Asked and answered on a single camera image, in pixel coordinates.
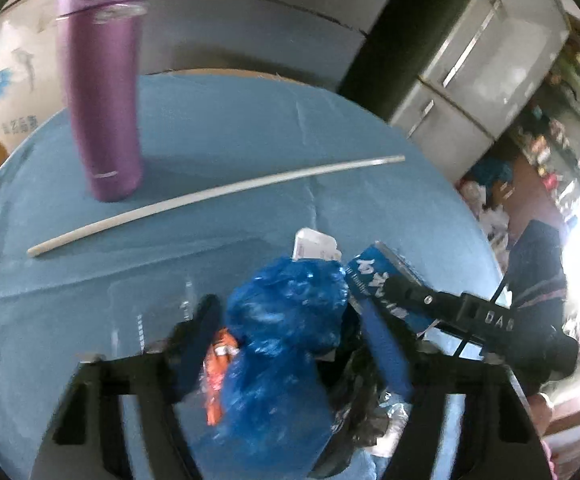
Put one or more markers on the orange snack wrapper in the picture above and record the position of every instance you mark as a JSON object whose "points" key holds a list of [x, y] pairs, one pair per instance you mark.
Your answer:
{"points": [[214, 375]]}

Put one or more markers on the blue paper box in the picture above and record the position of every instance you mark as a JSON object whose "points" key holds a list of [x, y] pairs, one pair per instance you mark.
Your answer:
{"points": [[370, 270]]}

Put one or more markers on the silver refrigerator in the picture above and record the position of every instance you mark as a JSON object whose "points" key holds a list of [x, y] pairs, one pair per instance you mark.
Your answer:
{"points": [[495, 60]]}

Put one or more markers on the person's right hand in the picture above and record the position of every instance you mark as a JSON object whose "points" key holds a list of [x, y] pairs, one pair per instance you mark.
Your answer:
{"points": [[540, 407]]}

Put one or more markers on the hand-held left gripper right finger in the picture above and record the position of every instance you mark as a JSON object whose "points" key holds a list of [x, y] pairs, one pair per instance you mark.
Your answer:
{"points": [[390, 355]]}

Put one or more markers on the blue plastic bag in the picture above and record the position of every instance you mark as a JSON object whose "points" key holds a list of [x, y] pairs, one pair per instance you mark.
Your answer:
{"points": [[280, 310]]}

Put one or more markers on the small white carton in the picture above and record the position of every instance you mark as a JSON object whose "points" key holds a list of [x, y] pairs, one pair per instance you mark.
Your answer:
{"points": [[312, 245]]}

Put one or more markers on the long white plastic tube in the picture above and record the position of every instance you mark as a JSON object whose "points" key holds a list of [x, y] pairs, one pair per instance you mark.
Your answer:
{"points": [[209, 195]]}

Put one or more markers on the pile of plastic bags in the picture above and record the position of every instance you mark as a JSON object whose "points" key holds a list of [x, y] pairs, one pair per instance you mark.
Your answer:
{"points": [[490, 200]]}

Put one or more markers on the black plastic bag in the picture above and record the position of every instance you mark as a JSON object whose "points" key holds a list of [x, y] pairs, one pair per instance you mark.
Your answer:
{"points": [[355, 395]]}

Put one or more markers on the shelf of packaged goods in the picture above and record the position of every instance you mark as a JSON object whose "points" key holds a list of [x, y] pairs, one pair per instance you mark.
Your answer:
{"points": [[570, 110]]}

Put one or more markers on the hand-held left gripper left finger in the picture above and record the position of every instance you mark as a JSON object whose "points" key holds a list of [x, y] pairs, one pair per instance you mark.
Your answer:
{"points": [[194, 347]]}

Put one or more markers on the purple insulated bottle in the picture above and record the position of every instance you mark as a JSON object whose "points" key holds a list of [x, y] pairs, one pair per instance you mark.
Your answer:
{"points": [[104, 110]]}

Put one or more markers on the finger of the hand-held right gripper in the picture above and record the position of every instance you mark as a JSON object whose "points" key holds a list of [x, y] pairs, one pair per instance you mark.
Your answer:
{"points": [[420, 299]]}

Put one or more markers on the clear plastic wrapper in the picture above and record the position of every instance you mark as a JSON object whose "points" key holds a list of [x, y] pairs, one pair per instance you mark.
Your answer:
{"points": [[390, 425]]}

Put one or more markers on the dark striped cloth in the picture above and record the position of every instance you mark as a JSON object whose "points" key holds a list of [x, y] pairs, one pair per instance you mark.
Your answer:
{"points": [[537, 260]]}

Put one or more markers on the blue tablecloth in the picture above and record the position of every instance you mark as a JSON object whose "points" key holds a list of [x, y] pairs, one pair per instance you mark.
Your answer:
{"points": [[219, 125]]}

